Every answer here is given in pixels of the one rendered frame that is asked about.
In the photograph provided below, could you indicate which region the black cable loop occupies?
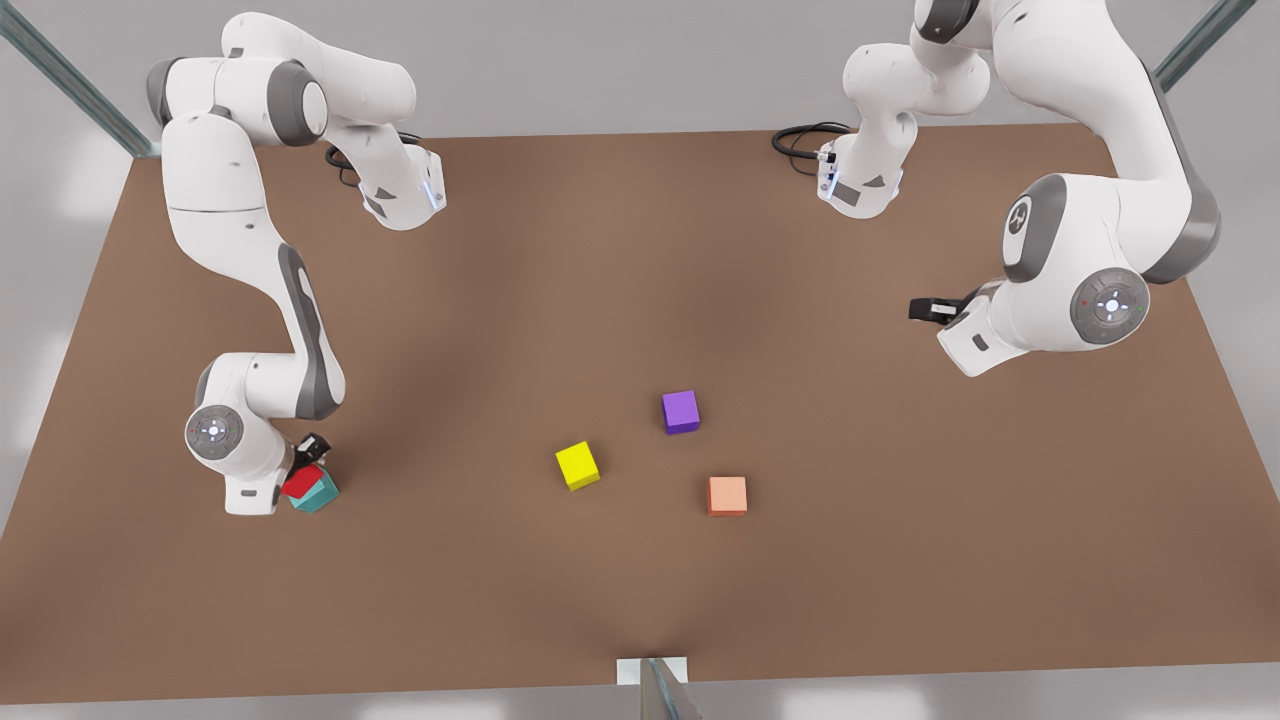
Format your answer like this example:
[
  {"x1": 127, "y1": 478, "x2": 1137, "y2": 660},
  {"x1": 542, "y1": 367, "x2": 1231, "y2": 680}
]
[
  {"x1": 771, "y1": 122, "x2": 853, "y2": 177},
  {"x1": 325, "y1": 132, "x2": 425, "y2": 188}
]

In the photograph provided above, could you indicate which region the yellow wooden cube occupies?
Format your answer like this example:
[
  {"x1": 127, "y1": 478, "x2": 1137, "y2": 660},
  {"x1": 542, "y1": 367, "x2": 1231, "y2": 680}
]
[{"x1": 555, "y1": 441, "x2": 602, "y2": 492}]

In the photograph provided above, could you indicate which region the silver frame post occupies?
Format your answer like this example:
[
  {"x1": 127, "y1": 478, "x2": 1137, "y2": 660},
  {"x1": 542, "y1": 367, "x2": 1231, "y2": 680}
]
[
  {"x1": 0, "y1": 2, "x2": 161, "y2": 160},
  {"x1": 616, "y1": 656, "x2": 703, "y2": 720},
  {"x1": 1153, "y1": 0, "x2": 1257, "y2": 93}
]

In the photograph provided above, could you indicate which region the teal wooden cube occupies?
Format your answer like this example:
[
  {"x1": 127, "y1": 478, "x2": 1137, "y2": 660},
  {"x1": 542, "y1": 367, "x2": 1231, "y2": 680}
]
[{"x1": 290, "y1": 472, "x2": 341, "y2": 515}]

